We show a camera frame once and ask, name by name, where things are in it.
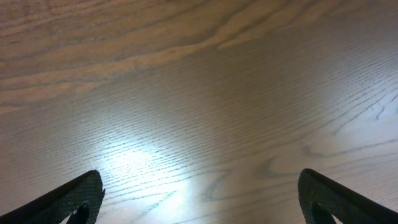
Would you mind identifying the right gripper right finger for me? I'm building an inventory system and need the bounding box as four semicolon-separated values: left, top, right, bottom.
297;169;397;224

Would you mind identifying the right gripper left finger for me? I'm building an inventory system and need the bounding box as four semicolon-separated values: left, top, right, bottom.
1;170;105;224

